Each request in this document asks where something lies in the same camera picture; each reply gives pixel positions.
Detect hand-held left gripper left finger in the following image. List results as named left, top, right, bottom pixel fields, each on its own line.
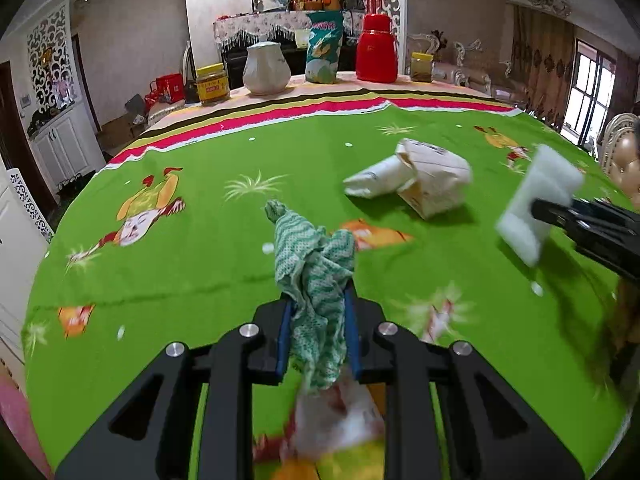
left=55, top=297, right=297, bottom=480

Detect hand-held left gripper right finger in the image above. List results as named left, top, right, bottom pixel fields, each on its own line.
left=344, top=282, right=586, bottom=480

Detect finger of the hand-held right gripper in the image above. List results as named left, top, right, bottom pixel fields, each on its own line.
left=530, top=197, right=640, bottom=282

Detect white foam block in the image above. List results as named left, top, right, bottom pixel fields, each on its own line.
left=494, top=143, right=586, bottom=267

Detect green patterned cloth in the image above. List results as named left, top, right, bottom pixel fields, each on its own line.
left=264, top=199, right=359, bottom=392

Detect ornate padded chair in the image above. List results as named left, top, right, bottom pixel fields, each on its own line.
left=599, top=113, right=640, bottom=197

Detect window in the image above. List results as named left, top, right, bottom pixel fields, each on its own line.
left=564, top=39, right=627, bottom=147

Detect green printed tablecloth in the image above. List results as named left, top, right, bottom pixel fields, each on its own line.
left=20, top=71, right=636, bottom=480

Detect orange carton box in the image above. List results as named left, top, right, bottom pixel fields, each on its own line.
left=396, top=138, right=474, bottom=220

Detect white paper cup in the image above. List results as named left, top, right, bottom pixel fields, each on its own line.
left=343, top=154, right=419, bottom=199

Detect brown curtains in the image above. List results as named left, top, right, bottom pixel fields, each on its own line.
left=509, top=3, right=577, bottom=127

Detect ornate sofa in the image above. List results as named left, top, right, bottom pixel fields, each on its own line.
left=404, top=32, right=527, bottom=107

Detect glass jar with dark contents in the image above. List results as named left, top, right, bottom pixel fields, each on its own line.
left=409, top=52, right=435, bottom=84

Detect yellow lid jar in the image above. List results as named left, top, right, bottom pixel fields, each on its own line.
left=194, top=63, right=232, bottom=107

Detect cardboard box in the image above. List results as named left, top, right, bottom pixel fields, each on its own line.
left=94, top=112, right=134, bottom=149

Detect white ceramic teapot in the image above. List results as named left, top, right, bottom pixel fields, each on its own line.
left=242, top=41, right=292, bottom=96

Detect red gift box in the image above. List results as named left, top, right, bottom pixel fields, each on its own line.
left=154, top=73, right=185, bottom=106

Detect red thermos flask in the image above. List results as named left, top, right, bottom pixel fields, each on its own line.
left=355, top=13, right=400, bottom=83

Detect black piano with lace cover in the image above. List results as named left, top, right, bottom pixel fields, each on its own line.
left=213, top=9, right=367, bottom=77

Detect green snack bag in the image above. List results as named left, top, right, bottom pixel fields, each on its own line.
left=304, top=11, right=345, bottom=85

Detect white cabinet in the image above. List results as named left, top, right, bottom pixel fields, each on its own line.
left=31, top=104, right=97, bottom=187

